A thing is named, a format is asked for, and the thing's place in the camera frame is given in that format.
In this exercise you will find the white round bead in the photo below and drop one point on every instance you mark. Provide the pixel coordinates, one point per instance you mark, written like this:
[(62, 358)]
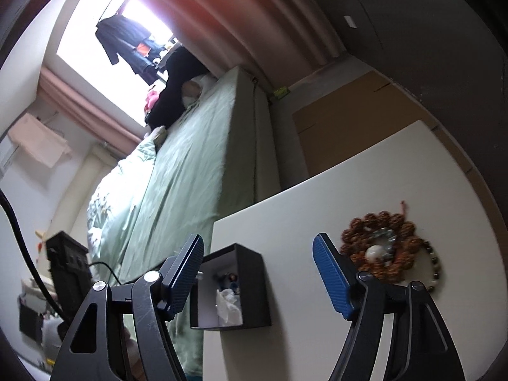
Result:
[(375, 253)]

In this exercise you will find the small green packet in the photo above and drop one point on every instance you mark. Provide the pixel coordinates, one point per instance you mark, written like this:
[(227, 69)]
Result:
[(280, 93)]

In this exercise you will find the bed with green sheet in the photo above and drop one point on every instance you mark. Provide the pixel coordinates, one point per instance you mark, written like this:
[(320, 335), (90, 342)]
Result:
[(198, 154)]

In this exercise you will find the black jewelry box white inside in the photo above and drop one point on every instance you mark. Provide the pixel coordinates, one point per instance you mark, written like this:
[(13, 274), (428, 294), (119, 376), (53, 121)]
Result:
[(254, 281)]

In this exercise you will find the black clothing pile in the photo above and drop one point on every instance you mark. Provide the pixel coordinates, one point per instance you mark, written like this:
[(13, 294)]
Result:
[(174, 87)]

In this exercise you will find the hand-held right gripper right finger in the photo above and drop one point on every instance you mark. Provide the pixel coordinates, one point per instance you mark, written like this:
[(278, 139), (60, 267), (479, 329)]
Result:
[(331, 276)]

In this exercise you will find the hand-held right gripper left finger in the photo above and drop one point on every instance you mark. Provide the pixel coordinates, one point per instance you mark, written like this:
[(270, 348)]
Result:
[(184, 274)]

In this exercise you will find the peach hanging cloth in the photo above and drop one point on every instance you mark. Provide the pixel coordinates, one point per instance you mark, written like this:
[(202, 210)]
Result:
[(37, 141)]

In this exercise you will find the brown cardboard sheet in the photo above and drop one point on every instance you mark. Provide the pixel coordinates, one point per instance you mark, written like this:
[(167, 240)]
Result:
[(357, 123)]

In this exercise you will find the dark hanging clothes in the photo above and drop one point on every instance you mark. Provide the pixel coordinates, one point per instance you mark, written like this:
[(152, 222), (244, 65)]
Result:
[(123, 43)]

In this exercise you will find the pink plush toy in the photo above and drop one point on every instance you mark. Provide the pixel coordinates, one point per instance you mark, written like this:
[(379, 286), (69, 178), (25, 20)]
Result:
[(152, 100)]

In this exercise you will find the small blue figurine charm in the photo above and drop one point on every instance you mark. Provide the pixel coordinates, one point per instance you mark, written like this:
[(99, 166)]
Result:
[(231, 280)]

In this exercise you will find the black electronic device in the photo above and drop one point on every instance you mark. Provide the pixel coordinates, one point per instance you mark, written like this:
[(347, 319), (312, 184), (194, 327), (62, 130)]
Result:
[(69, 270)]

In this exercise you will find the light green quilt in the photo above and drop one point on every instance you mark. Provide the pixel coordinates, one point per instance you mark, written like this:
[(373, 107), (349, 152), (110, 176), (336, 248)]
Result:
[(115, 206)]

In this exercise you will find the white crumpled tissue paper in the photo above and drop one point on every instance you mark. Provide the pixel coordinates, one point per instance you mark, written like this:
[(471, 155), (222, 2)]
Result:
[(228, 305)]

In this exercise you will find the white pillow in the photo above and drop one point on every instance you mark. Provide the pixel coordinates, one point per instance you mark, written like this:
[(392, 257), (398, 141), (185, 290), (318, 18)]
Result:
[(194, 89)]

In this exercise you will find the pink curtain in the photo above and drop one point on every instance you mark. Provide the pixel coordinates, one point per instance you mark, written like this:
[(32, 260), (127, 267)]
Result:
[(91, 103)]

